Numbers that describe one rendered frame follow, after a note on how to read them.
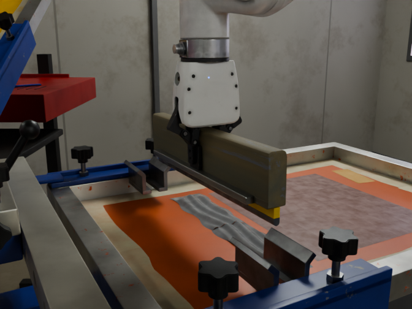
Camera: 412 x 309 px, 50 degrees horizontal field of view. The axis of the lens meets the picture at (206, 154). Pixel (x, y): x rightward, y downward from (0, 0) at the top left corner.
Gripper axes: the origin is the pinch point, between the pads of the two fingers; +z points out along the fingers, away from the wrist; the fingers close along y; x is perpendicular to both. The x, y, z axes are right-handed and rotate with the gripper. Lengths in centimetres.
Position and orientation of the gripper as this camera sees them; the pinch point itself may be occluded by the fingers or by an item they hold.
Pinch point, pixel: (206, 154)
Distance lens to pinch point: 72.8
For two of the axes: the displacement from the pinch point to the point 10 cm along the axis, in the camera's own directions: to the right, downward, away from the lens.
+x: -4.8, -2.2, 8.5
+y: 8.8, -1.3, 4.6
